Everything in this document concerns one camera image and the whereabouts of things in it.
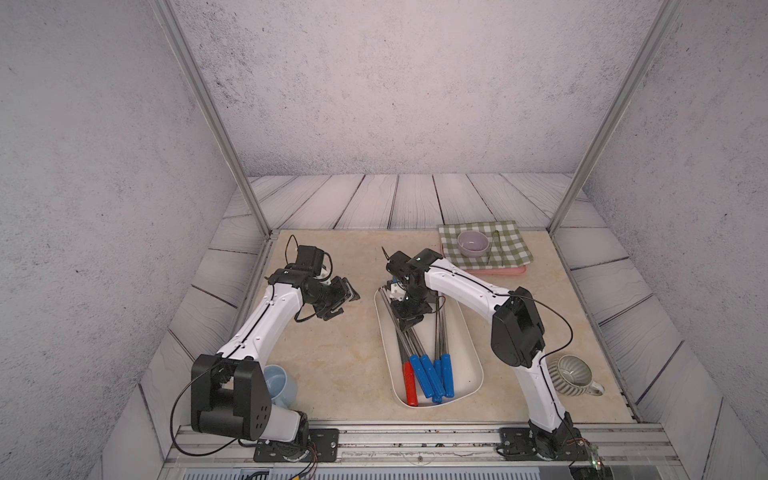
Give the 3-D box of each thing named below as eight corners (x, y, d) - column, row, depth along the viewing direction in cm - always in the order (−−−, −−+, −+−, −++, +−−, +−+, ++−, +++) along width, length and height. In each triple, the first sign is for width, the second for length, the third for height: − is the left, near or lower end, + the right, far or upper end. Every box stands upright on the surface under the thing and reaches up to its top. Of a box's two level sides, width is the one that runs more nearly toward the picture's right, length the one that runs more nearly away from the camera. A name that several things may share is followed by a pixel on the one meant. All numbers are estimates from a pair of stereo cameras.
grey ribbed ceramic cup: (551, 399, 82) (562, 391, 76) (539, 364, 88) (549, 354, 83) (591, 399, 82) (605, 390, 76) (577, 364, 88) (589, 354, 83)
